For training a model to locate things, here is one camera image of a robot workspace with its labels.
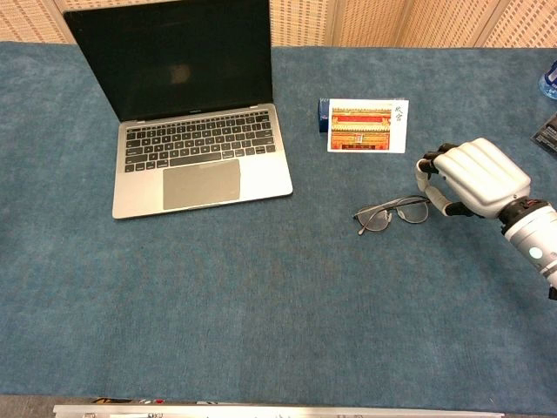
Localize teal felt table mat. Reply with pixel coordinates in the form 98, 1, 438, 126
0, 41, 557, 416

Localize blue capped water bottle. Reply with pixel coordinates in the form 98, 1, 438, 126
539, 59, 557, 101

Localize palace photo postcard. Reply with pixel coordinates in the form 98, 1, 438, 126
326, 98, 411, 155

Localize thin-framed eyeglasses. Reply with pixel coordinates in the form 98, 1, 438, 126
352, 195, 433, 237

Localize silver metal rail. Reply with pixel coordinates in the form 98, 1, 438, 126
52, 404, 506, 418

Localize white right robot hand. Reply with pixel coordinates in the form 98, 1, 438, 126
414, 138, 533, 219

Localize woven folding screen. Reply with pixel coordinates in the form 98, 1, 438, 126
0, 0, 557, 49

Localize grey open laptop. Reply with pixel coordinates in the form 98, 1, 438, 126
63, 0, 294, 220

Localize black printed packet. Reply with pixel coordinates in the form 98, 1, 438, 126
530, 111, 557, 153

